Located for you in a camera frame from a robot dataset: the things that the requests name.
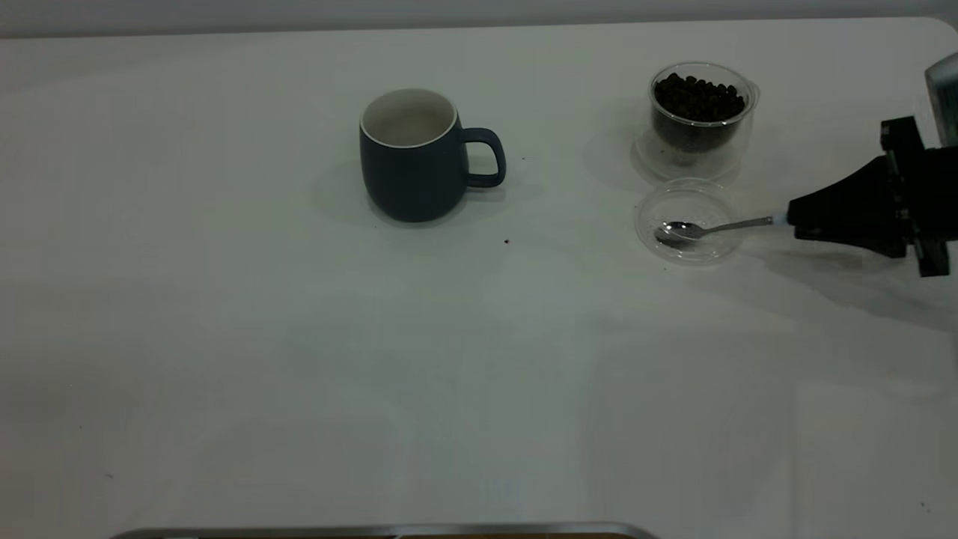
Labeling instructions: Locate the pile of coffee beans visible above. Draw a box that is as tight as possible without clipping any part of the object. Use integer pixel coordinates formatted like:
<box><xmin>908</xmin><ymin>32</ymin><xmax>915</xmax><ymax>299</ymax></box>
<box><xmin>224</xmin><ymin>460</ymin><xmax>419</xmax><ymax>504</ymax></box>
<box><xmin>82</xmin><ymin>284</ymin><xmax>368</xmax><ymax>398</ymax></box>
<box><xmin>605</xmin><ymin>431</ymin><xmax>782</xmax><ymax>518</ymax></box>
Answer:
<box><xmin>653</xmin><ymin>73</ymin><xmax>748</xmax><ymax>125</ymax></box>

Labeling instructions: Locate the metal edge strip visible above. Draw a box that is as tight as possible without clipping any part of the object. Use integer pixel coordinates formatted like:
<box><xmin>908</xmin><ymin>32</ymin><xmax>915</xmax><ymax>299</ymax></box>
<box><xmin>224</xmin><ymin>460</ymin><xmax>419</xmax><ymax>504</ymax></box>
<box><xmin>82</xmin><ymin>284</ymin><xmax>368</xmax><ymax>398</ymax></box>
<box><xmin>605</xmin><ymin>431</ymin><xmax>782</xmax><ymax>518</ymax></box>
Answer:
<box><xmin>109</xmin><ymin>522</ymin><xmax>663</xmax><ymax>539</ymax></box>

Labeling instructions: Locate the clear double-wall glass cup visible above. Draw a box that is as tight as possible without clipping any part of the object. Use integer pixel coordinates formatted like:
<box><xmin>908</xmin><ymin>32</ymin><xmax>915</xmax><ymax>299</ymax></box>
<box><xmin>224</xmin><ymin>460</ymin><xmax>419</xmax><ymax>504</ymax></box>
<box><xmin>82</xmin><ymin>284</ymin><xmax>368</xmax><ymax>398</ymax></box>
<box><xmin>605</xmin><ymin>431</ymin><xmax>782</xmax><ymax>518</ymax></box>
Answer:
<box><xmin>632</xmin><ymin>62</ymin><xmax>761</xmax><ymax>186</ymax></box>

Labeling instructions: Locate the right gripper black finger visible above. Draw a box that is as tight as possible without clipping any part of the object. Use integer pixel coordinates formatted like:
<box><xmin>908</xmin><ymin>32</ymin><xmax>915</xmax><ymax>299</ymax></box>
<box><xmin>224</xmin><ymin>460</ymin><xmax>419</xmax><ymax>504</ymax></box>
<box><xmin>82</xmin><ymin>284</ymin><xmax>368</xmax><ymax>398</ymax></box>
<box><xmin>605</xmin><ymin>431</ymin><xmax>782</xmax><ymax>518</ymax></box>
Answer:
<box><xmin>787</xmin><ymin>154</ymin><xmax>897</xmax><ymax>225</ymax></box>
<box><xmin>792</xmin><ymin>222</ymin><xmax>908</xmax><ymax>260</ymax></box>

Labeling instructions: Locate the metal spoon with pale handle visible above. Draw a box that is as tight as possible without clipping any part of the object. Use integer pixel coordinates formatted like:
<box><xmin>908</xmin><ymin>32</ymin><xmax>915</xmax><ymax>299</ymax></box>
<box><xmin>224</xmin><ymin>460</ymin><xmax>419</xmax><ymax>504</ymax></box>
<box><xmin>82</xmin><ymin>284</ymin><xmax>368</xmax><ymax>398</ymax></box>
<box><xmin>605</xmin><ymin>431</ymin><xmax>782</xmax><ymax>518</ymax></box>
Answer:
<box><xmin>655</xmin><ymin>214</ymin><xmax>791</xmax><ymax>249</ymax></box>

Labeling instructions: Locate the clear glass saucer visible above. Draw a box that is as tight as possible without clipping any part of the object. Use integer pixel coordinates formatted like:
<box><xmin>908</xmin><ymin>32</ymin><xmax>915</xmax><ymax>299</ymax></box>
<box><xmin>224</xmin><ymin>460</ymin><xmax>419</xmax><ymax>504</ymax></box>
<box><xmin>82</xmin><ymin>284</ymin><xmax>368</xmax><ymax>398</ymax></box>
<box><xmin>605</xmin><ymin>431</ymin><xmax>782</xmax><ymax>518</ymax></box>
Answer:
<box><xmin>635</xmin><ymin>178</ymin><xmax>746</xmax><ymax>267</ymax></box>

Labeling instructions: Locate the dark blue ceramic mug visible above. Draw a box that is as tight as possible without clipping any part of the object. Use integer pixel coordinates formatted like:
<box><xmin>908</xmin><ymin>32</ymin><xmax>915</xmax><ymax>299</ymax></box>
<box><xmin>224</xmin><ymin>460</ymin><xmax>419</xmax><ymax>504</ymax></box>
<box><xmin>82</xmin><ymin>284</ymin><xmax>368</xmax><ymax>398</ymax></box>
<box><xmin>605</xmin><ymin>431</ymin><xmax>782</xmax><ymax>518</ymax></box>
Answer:
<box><xmin>359</xmin><ymin>88</ymin><xmax>507</xmax><ymax>224</ymax></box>

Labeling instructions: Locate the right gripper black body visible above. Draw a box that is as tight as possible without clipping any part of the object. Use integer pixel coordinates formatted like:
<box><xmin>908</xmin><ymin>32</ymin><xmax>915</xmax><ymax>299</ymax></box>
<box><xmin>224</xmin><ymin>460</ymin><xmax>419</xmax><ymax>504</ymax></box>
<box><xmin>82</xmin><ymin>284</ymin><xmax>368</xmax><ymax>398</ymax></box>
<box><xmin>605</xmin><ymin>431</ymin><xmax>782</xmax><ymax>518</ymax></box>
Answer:
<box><xmin>879</xmin><ymin>115</ymin><xmax>958</xmax><ymax>278</ymax></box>

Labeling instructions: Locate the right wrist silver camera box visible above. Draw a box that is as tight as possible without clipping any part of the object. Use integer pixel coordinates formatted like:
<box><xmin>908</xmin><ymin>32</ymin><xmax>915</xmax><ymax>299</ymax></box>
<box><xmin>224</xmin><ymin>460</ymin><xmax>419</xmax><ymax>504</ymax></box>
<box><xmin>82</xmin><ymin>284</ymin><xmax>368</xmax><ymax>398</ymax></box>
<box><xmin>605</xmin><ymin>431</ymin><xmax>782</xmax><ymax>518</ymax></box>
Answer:
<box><xmin>925</xmin><ymin>52</ymin><xmax>958</xmax><ymax>147</ymax></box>

